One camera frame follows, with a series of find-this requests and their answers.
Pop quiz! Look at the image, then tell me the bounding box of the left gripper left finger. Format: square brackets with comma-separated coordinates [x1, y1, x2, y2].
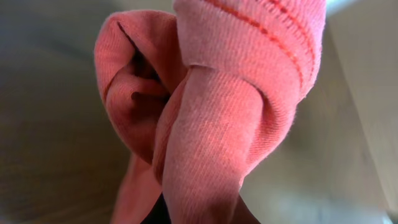
[141, 194, 172, 224]

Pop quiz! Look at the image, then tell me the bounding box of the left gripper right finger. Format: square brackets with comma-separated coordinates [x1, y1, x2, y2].
[230, 196, 261, 224]

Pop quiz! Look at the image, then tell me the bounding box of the red printed t-shirt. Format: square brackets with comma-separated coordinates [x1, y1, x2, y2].
[95, 0, 326, 223]

